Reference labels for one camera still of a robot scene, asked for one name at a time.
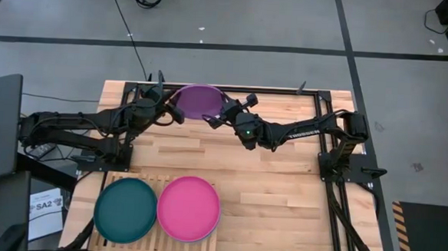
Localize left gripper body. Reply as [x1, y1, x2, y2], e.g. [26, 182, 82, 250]
[130, 84, 187, 131]

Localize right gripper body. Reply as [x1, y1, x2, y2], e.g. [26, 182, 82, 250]
[201, 90, 275, 152]

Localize purple plate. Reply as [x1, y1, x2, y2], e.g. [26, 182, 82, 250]
[171, 82, 228, 123]

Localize magenta plate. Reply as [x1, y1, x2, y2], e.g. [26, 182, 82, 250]
[154, 173, 223, 243]

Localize dark teal plate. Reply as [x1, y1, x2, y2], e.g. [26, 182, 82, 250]
[91, 175, 160, 246]

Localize black power brick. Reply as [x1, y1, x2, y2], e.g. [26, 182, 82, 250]
[25, 141, 58, 162]

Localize white printed paper sheet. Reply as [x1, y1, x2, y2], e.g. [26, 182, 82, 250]
[28, 186, 66, 244]

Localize black chair part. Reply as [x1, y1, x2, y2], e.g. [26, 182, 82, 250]
[0, 220, 28, 251]

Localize black yellow-striped mat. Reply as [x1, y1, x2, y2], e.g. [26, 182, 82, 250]
[389, 200, 448, 251]

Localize black metal table frame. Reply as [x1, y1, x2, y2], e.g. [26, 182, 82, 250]
[111, 79, 367, 251]

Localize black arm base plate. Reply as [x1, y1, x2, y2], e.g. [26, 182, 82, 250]
[76, 140, 134, 174]
[316, 151, 388, 186]

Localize long black floor cable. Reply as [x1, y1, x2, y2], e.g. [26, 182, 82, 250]
[102, 0, 154, 81]

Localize black cable conduit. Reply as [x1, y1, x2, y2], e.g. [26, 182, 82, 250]
[323, 180, 387, 251]

